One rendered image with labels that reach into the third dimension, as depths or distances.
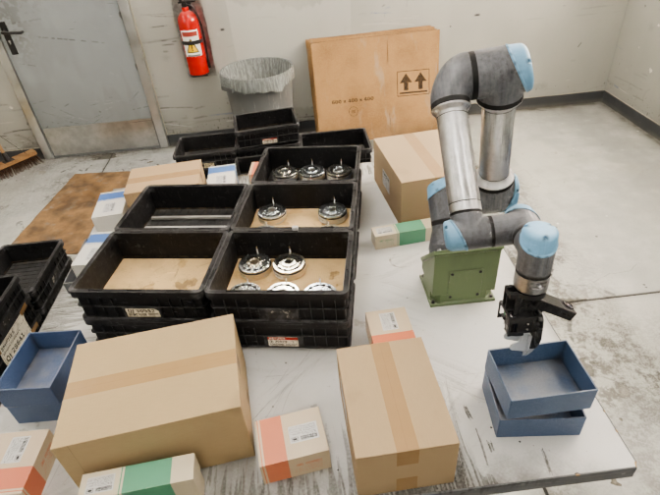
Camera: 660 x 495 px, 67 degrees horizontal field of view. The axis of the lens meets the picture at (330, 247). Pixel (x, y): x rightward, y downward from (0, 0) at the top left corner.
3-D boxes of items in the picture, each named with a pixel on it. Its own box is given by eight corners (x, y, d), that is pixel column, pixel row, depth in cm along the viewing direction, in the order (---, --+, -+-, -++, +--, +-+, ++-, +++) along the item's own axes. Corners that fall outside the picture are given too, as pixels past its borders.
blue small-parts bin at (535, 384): (561, 357, 127) (567, 339, 122) (590, 408, 115) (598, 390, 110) (484, 367, 126) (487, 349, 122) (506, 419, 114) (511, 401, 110)
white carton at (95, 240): (100, 250, 194) (91, 232, 188) (130, 249, 193) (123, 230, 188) (80, 285, 178) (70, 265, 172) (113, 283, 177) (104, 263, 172)
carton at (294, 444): (320, 423, 126) (318, 406, 122) (331, 467, 117) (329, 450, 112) (258, 438, 124) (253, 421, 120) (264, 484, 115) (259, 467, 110)
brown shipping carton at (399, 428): (339, 388, 135) (336, 348, 125) (418, 376, 136) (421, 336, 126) (357, 497, 111) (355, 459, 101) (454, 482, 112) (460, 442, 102)
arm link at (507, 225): (486, 205, 119) (496, 229, 110) (535, 198, 117) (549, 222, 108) (487, 233, 123) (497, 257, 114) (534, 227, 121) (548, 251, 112)
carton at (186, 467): (200, 467, 113) (193, 452, 109) (199, 493, 108) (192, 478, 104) (92, 488, 111) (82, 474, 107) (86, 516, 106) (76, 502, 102)
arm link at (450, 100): (421, 50, 119) (448, 249, 112) (467, 41, 118) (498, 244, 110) (420, 73, 131) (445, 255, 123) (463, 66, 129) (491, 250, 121)
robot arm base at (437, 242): (465, 251, 162) (461, 222, 163) (488, 246, 148) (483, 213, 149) (421, 255, 159) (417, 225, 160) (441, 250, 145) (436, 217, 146)
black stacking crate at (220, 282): (355, 259, 161) (353, 231, 155) (349, 325, 138) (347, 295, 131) (236, 259, 166) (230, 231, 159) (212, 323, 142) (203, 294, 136)
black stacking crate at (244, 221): (357, 209, 185) (357, 183, 178) (355, 258, 162) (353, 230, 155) (254, 210, 190) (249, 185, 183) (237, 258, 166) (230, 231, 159)
